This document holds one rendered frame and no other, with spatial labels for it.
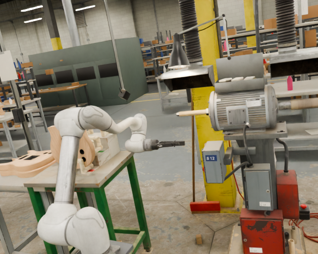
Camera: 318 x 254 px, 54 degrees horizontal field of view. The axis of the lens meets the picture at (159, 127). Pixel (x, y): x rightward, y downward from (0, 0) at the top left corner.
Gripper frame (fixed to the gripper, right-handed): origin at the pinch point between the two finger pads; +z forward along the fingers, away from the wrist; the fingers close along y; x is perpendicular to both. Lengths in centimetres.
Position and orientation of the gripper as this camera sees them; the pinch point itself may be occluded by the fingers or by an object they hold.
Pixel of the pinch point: (179, 143)
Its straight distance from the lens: 215.1
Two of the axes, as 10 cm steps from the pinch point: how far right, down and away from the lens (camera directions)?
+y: -3.4, 1.7, -9.3
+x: -1.2, -9.8, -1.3
